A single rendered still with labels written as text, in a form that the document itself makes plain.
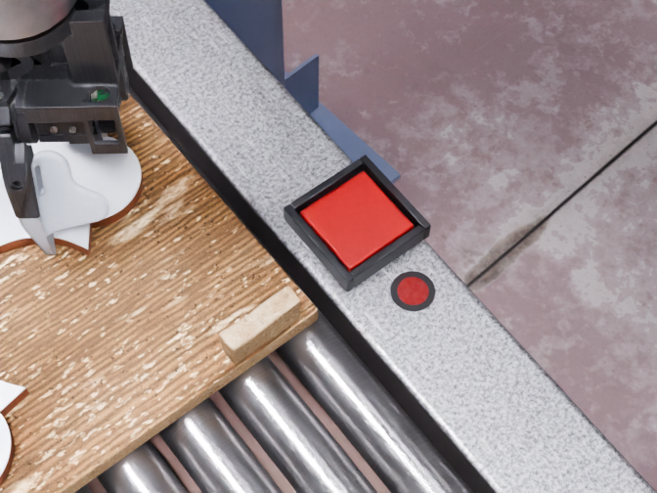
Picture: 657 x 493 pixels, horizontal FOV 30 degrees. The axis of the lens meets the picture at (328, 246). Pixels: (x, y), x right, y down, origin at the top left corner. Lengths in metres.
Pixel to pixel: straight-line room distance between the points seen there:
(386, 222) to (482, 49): 1.30
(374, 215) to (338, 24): 1.32
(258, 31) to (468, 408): 0.87
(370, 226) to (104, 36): 0.26
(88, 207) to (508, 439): 0.32
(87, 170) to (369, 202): 0.20
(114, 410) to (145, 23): 0.34
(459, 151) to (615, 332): 0.39
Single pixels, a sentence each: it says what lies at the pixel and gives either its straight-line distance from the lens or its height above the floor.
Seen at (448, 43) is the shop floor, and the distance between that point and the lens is 2.17.
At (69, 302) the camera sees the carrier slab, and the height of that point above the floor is 0.94.
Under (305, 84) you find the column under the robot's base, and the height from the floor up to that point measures 0.10.
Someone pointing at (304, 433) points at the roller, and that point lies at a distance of 0.82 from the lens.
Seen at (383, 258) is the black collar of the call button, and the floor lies 0.93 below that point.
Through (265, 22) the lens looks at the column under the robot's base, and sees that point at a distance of 1.61.
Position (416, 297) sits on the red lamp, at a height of 0.92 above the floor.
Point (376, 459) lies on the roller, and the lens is 0.83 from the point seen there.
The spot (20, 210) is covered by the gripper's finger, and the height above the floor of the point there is 1.00.
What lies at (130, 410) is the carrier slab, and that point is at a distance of 0.82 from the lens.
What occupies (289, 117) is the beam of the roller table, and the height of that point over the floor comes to 0.92.
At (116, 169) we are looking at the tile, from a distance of 0.89.
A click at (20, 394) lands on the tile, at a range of 0.83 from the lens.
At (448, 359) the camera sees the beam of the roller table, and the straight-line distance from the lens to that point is 0.85.
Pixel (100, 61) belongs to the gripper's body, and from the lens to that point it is 0.75.
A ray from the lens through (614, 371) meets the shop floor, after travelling 1.89.
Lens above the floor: 1.69
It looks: 61 degrees down
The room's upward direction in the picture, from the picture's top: 1 degrees clockwise
